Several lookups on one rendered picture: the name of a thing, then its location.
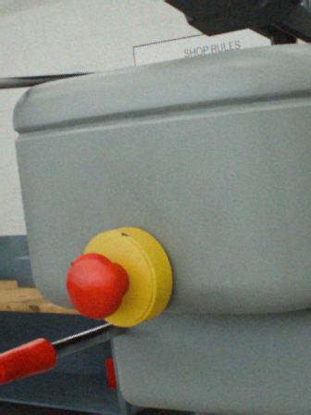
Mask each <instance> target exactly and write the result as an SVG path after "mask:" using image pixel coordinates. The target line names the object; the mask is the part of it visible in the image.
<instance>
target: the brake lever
mask: <svg viewBox="0 0 311 415"><path fill-rule="evenodd" d="M123 334H130V330H129V327H120V326H117V325H114V324H111V323H108V324H106V325H103V326H101V327H96V328H93V329H91V330H88V331H85V332H84V333H79V334H76V335H72V336H70V337H67V338H64V339H62V340H59V341H57V342H54V343H52V344H51V343H49V342H48V341H46V340H44V339H38V340H33V341H31V342H29V343H28V344H26V345H23V346H18V347H16V348H13V349H11V350H10V351H7V352H6V353H1V354H0V384H7V383H9V382H12V381H15V380H17V379H19V378H21V379H22V378H25V377H28V376H31V375H33V374H36V373H41V372H44V371H49V370H51V369H52V368H53V367H54V366H55V365H56V359H57V358H60V357H65V356H66V355H69V354H72V353H74V352H76V351H79V350H81V349H82V350H83V349H85V348H88V347H90V346H94V345H97V344H99V343H102V342H104V341H108V340H110V339H113V338H116V337H118V336H121V335H123Z"/></svg>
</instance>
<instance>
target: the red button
mask: <svg viewBox="0 0 311 415"><path fill-rule="evenodd" d="M66 286H67V291H68V297H69V299H70V301H71V303H72V305H73V306H74V308H76V309H77V310H78V311H79V312H80V313H81V314H82V315H84V316H87V317H89V318H92V319H96V320H101V319H103V318H106V317H109V316H111V315H114V314H115V313H116V312H117V311H118V309H119V305H120V303H121V299H122V297H123V296H124V295H126V293H127V292H128V290H129V286H130V280H129V276H128V273H127V272H126V271H125V269H124V268H123V267H122V266H121V265H120V264H118V263H116V262H112V261H111V260H110V259H109V258H108V257H104V256H102V255H100V254H96V253H90V254H87V255H81V256H79V257H77V258H76V259H75V260H74V261H73V262H72V265H71V267H70V268H69V270H68V274H67V279H66Z"/></svg>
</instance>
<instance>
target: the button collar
mask: <svg viewBox="0 0 311 415"><path fill-rule="evenodd" d="M90 253H96V254H100V255H102V256H104V257H108V258H109V259H110V260H111V261H112V262H116V263H118V264H120V265H121V266H122V267H123V268H124V269H125V271H126V272H127V273H128V276H129V280H130V286H129V290H128V292H127V293H126V295H124V296H123V297H122V299H121V303H120V305H119V309H118V311H117V312H116V313H115V314H114V315H111V316H109V317H106V318H104V320H105V321H108V322H109V323H111V324H114V325H117V326H120V327H130V326H133V325H136V324H139V323H141V322H143V321H147V320H150V319H152V318H153V317H157V316H158V315H159V314H160V313H161V312H162V311H163V310H164V309H165V308H166V304H167V302H168V301H169V298H170V294H171V289H172V274H171V268H170V265H169V262H168V256H167V254H166V252H165V250H164V249H163V247H162V246H161V244H159V243H158V242H157V240H156V239H155V238H154V237H153V236H152V235H151V234H150V233H146V232H144V231H142V230H139V229H137V228H133V227H126V228H121V229H116V230H113V231H110V232H103V233H99V234H97V235H96V236H95V237H94V238H93V239H92V240H91V241H90V243H89V244H88V246H87V248H86V250H85V252H84V255H87V254H90Z"/></svg>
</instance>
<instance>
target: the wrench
mask: <svg viewBox="0 0 311 415"><path fill-rule="evenodd" d="M94 73H100V72H90V73H83V72H72V73H68V74H48V75H31V76H27V77H6V78H0V90H5V89H21V88H31V87H34V86H38V85H41V84H44V83H48V82H55V81H60V80H65V79H69V78H73V77H78V76H83V75H88V74H94Z"/></svg>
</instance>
